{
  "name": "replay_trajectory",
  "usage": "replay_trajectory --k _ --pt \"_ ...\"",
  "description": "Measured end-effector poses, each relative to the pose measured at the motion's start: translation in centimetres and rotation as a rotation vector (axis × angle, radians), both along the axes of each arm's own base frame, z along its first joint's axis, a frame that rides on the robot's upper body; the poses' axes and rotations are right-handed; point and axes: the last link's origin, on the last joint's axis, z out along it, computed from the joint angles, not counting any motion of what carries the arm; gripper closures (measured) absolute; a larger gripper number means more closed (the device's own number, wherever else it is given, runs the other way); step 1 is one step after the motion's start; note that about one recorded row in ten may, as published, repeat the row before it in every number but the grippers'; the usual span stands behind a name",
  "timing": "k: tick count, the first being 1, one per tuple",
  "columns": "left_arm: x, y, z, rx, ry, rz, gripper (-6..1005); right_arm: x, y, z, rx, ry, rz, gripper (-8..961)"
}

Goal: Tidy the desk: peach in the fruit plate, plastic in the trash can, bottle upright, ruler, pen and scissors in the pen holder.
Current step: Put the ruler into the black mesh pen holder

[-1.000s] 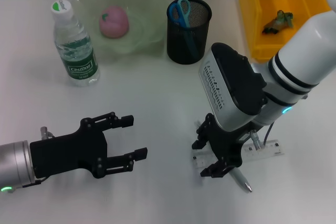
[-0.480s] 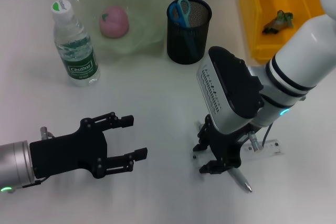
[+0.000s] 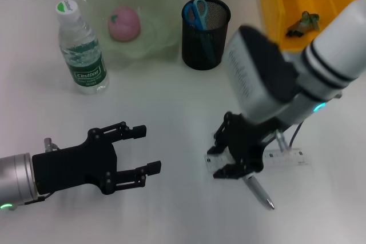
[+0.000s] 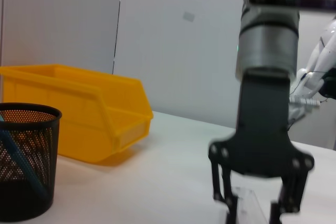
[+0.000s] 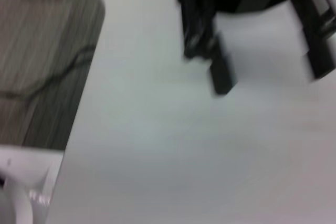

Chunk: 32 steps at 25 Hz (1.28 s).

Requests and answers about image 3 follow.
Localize pink toy peach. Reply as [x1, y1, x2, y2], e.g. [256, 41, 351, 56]
[108, 6, 141, 42]

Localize clear plastic ruler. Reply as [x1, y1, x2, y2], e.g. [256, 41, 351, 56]
[204, 147, 311, 176]

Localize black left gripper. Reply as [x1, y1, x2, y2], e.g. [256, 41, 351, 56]
[31, 122, 162, 196]

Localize silver grey ballpoint pen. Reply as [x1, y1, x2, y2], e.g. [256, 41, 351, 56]
[242, 174, 275, 210]

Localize blue teal sheathed scissors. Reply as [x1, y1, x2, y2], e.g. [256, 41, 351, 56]
[183, 0, 217, 63]

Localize grey right wrist cable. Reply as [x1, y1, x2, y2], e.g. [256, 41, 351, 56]
[274, 119, 305, 154]

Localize yellow plastic bin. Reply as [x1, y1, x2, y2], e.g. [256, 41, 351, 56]
[260, 0, 361, 53]

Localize translucent green fruit bowl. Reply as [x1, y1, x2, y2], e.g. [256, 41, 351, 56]
[78, 0, 185, 70]

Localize clear green-label water bottle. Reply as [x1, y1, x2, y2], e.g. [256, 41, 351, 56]
[55, 0, 110, 95]

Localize black mesh pen holder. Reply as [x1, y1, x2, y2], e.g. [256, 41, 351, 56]
[181, 0, 232, 71]

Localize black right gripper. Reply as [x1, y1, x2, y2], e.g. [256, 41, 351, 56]
[206, 111, 284, 181]

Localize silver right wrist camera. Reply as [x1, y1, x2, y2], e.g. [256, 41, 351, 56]
[225, 25, 300, 125]

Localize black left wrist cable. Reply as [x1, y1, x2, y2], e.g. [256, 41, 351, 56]
[10, 137, 61, 212]

